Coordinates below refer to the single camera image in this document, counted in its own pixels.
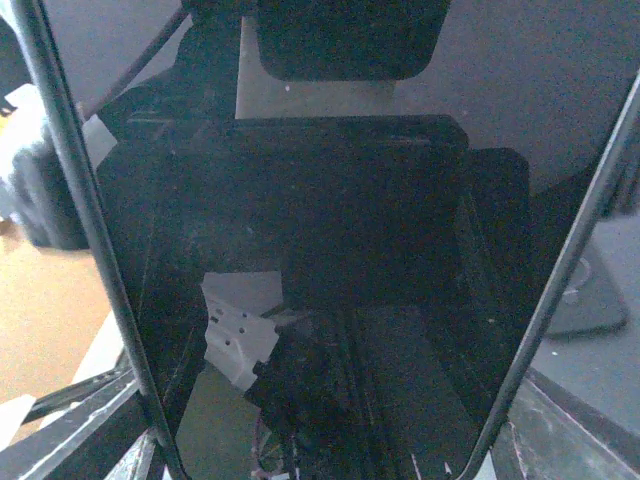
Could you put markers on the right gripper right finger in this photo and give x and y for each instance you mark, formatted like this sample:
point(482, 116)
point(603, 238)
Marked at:
point(552, 434)

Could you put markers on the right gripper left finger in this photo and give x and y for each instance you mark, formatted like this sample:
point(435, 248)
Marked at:
point(108, 430)

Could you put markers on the black phone case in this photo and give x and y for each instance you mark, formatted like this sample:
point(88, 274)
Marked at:
point(593, 303)

